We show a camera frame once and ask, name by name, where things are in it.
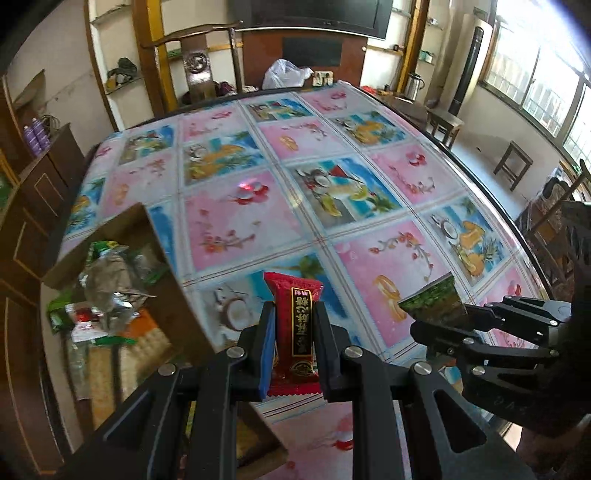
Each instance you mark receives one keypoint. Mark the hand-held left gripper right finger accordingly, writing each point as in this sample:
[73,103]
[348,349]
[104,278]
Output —
[325,355]

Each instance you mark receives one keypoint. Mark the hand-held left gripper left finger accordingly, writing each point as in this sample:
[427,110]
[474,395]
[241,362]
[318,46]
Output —
[265,355]

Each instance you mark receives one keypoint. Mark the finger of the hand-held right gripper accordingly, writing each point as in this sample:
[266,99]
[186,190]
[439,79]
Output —
[517,316]
[438,334]

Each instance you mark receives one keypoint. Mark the dark green snack packet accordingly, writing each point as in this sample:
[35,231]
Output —
[434,300]

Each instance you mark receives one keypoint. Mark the red snack packet black label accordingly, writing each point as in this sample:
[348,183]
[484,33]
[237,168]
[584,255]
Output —
[295,295]

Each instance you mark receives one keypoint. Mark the cardboard box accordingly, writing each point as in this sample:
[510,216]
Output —
[184,304]

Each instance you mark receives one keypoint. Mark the orange cracker packet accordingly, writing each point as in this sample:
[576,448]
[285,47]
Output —
[147,341]

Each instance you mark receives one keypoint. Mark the green white cracker packet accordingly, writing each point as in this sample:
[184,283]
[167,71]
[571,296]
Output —
[150,267]

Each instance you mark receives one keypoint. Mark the cracker packet with black stripe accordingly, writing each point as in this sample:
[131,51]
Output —
[99,383]

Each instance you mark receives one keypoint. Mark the silver foil snack packet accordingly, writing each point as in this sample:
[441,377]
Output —
[108,281]

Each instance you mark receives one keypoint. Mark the small red white packet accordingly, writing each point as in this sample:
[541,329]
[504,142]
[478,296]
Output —
[83,316]

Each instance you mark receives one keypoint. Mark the small green snack packet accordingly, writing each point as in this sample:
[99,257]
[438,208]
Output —
[60,314]

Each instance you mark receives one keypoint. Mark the person's right forearm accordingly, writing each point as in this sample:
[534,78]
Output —
[554,452]

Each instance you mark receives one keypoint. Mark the dark carved armchair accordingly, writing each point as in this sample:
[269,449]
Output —
[549,217]

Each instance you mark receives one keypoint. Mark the small wooden stool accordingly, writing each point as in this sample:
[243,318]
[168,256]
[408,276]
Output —
[513,161]

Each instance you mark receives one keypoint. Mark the low wooden side table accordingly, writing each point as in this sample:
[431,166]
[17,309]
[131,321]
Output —
[445,122]

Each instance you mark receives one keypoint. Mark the large window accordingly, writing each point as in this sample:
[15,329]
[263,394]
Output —
[540,69]

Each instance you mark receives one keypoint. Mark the steel kettle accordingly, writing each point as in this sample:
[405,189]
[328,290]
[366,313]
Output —
[414,87]

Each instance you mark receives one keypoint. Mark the standing air conditioner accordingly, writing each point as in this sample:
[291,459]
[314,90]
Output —
[468,69]

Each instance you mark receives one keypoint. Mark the dark wooden cabinet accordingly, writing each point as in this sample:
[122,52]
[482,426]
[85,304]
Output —
[41,194]

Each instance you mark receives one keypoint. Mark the white plastic bag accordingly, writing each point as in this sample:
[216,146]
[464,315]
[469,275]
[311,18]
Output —
[284,74]

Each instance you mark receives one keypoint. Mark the carved wooden chair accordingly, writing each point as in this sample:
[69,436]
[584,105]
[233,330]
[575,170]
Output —
[198,64]

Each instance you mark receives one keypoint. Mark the wooden television cabinet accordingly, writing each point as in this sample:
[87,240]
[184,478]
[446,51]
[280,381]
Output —
[263,50]

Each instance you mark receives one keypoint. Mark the purple bottle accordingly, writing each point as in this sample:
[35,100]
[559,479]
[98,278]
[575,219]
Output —
[30,138]
[42,134]

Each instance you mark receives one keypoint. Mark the dark green bundle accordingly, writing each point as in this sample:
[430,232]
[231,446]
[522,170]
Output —
[121,71]

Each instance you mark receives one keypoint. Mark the black television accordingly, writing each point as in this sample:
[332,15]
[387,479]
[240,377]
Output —
[314,14]

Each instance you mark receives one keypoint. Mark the wall shelf unit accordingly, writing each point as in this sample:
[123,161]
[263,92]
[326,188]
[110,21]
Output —
[122,91]
[427,55]

